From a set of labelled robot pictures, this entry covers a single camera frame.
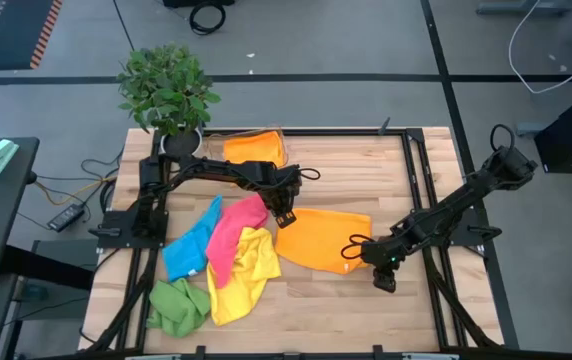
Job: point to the black frame clamp lever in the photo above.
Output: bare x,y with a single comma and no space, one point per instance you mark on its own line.
385,126

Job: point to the black power adapter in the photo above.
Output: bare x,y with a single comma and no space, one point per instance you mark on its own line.
66,217

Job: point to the green leafy plant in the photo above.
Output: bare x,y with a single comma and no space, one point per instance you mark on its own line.
166,90

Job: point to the blue microfiber towel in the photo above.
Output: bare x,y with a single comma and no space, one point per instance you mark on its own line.
186,255

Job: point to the black mat orange striped edge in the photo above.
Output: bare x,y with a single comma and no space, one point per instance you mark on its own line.
11,30

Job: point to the clear plastic bin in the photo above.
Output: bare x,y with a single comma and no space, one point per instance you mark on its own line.
217,145

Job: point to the white plant pot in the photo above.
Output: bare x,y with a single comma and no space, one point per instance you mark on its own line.
181,145

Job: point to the black floor box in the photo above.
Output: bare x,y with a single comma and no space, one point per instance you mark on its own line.
196,2

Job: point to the grey desk foot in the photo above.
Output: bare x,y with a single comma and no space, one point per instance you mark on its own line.
516,7
528,129

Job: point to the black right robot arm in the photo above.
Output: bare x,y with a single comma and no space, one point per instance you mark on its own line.
446,210

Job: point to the pink microfiber towel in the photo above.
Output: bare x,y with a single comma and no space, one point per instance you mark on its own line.
231,235

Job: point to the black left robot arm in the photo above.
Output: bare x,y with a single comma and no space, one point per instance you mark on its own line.
216,170

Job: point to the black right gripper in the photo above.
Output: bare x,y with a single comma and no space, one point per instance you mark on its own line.
385,280

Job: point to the teal floor object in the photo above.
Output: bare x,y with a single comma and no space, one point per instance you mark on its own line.
31,293

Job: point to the black aluminium table frame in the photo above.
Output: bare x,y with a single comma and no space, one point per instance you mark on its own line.
341,132

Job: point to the green microfiber towel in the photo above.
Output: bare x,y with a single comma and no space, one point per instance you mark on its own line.
176,310

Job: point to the yellow microfiber towel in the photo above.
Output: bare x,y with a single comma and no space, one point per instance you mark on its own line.
246,285

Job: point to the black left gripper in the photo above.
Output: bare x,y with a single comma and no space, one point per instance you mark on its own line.
283,212

